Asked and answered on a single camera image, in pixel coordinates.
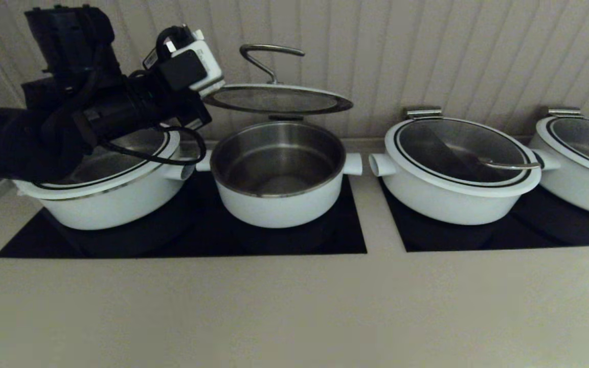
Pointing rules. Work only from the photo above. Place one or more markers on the steel lid hinge bracket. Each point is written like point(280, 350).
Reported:
point(563, 113)
point(285, 118)
point(423, 113)

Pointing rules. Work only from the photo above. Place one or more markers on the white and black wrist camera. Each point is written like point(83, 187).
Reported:
point(197, 64)

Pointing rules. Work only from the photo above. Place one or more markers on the black glass cooktop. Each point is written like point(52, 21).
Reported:
point(529, 235)
point(197, 240)

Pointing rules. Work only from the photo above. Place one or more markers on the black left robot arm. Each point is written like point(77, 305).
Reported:
point(18, 143)

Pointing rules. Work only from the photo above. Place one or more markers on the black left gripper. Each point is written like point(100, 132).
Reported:
point(182, 107)

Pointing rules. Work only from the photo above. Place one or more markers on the white pot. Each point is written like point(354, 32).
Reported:
point(443, 204)
point(115, 209)
point(581, 189)
point(279, 209)

